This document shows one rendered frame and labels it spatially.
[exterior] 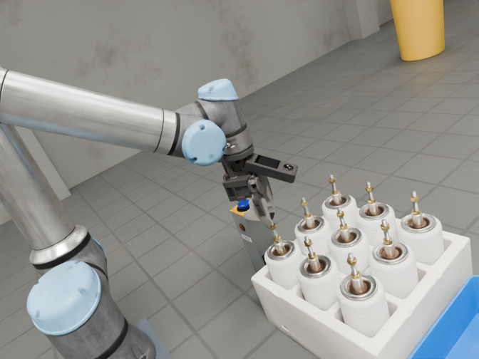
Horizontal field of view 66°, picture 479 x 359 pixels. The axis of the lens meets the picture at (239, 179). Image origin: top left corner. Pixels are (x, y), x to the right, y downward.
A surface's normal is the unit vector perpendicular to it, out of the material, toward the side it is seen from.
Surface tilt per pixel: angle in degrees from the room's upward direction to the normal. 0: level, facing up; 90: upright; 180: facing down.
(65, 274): 7
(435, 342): 88
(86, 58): 90
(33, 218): 90
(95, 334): 90
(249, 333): 0
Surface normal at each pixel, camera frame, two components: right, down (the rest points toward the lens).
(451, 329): 0.57, 0.14
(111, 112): 0.47, -0.14
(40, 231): 0.27, 0.34
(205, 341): -0.33, -0.85
